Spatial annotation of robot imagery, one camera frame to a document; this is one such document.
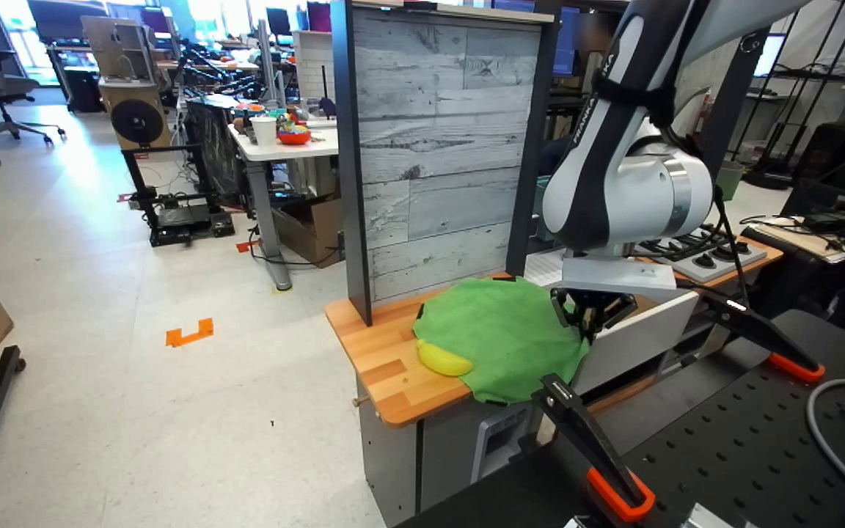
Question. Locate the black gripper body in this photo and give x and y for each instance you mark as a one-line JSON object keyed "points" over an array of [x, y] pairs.
{"points": [[601, 300]]}

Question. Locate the green towel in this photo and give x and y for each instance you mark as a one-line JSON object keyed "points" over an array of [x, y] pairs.
{"points": [[500, 334]]}

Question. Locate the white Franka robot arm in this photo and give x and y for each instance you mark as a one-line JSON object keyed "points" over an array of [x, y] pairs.
{"points": [[639, 192]]}

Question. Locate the white sink unit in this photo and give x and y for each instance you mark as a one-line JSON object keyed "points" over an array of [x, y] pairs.
{"points": [[639, 338]]}

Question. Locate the wooden side table with devices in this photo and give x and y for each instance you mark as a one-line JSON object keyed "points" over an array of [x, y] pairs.
{"points": [[717, 258]]}

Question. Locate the small yellow toy fruit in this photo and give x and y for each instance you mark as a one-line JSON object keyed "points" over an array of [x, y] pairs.
{"points": [[441, 362]]}

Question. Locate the wooden butcher block countertop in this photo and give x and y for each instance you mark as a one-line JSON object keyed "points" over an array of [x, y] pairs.
{"points": [[384, 362]]}

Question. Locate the grey cabinet under countertop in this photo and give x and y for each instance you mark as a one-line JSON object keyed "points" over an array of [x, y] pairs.
{"points": [[439, 460]]}

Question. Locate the grey wood plank backdrop panel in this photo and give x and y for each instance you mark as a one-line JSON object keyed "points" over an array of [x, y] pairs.
{"points": [[434, 148]]}

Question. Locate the cardboard box under desk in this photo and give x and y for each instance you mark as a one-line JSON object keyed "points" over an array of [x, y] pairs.
{"points": [[310, 231]]}

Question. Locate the person with dark hair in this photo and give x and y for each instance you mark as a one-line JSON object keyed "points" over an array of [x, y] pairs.
{"points": [[601, 30]]}

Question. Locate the black mesh chair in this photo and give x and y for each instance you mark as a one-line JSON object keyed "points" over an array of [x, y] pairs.
{"points": [[839, 165]]}

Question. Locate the red bowl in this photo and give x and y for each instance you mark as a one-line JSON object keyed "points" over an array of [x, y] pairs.
{"points": [[294, 137]]}

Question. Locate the small white desk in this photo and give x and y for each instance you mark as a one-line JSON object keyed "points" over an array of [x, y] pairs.
{"points": [[266, 187]]}

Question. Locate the white cup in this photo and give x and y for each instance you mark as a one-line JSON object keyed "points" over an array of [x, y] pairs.
{"points": [[262, 130]]}

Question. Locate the orange floor marker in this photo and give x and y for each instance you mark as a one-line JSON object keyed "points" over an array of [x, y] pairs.
{"points": [[190, 334]]}

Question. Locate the black filament spool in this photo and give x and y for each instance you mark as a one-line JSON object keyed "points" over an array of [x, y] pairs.
{"points": [[137, 123]]}

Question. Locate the dark swivel chair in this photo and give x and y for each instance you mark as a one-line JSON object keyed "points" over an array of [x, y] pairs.
{"points": [[7, 90]]}

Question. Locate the black frame 3D printer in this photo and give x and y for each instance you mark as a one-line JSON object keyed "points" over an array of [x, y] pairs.
{"points": [[177, 208]]}

